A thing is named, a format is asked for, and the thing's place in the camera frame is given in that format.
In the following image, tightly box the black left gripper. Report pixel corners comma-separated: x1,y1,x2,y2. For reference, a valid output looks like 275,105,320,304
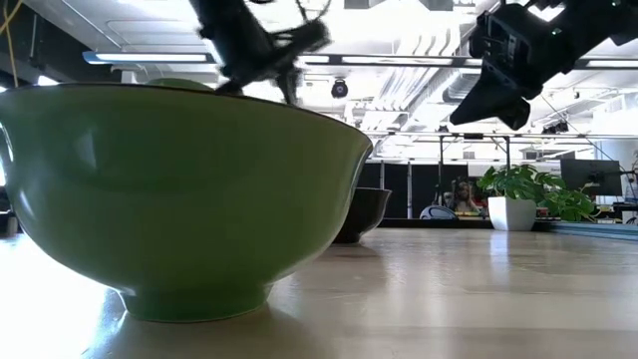
214,19,333,106

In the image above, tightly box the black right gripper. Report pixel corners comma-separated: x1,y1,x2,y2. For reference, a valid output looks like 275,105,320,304
449,3,579,131

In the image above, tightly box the red floral pattern bowl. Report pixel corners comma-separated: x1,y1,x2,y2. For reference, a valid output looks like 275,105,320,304
332,186,394,245

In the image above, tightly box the green potted plant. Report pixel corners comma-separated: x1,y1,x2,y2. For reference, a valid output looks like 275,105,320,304
476,163,599,224

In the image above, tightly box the person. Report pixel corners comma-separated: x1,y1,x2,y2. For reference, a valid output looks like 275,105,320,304
445,178,482,215

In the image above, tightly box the white plant pot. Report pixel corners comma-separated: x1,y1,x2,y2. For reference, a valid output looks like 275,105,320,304
486,195,538,232

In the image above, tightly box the black computer monitor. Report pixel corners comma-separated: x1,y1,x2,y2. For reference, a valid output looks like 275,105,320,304
559,158,624,198

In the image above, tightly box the ceiling strip light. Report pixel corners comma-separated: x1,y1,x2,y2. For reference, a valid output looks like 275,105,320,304
82,49,218,66

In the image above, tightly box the white dome object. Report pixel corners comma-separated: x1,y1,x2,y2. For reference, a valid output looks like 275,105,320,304
418,203,459,221

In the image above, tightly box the black partition panel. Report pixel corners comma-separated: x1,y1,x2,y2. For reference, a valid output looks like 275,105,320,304
356,162,473,220

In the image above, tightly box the red fruit pattern bowl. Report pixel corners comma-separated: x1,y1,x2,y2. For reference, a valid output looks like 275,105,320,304
0,82,375,324

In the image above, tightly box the black aluminium frame rail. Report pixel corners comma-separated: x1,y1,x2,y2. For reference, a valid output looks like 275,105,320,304
376,216,557,231

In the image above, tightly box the yellow hanging cable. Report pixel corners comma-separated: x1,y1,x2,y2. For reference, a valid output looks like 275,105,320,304
0,0,25,90

